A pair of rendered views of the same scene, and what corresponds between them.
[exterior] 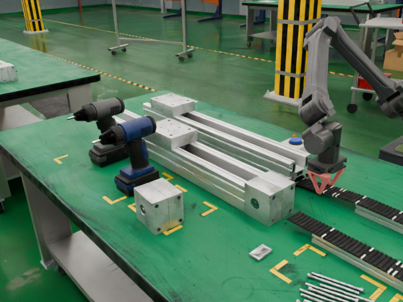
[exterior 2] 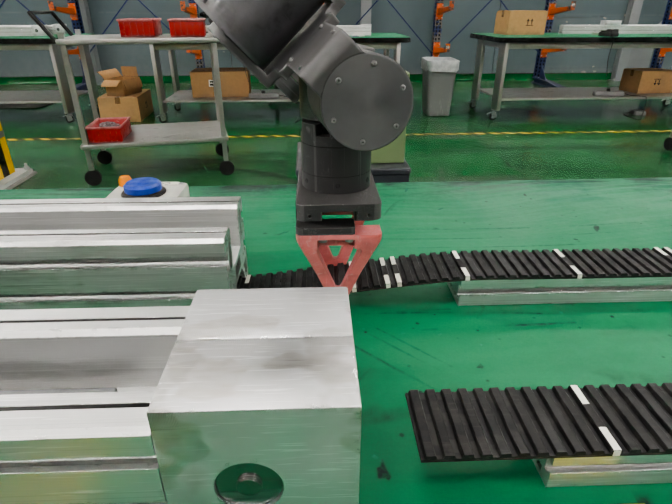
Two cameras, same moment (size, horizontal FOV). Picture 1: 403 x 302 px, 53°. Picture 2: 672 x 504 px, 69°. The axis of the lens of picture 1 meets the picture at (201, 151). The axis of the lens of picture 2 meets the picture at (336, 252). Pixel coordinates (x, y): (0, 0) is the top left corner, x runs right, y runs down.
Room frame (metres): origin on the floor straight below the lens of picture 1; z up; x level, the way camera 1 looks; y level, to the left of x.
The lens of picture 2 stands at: (0.78, -0.04, 1.02)
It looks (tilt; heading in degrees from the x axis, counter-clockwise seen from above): 27 degrees down; 307
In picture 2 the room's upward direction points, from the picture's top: straight up
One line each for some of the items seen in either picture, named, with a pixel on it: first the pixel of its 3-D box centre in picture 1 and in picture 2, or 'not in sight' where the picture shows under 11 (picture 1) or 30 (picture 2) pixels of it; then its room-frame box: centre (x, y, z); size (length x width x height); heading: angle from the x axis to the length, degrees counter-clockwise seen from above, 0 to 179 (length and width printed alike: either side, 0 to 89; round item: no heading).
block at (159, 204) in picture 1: (162, 204); not in sight; (0.91, 0.11, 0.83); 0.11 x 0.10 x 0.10; 125
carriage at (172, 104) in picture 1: (172, 107); not in sight; (1.58, 0.11, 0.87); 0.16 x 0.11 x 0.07; 39
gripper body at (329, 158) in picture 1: (328, 153); (336, 161); (1.01, -0.35, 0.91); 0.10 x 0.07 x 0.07; 129
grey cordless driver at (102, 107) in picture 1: (98, 133); not in sight; (1.28, 0.35, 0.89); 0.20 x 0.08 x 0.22; 131
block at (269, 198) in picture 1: (271, 196); (272, 392); (0.93, -0.19, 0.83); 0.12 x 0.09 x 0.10; 129
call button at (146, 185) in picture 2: (295, 141); (143, 189); (1.25, -0.32, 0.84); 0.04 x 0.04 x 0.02
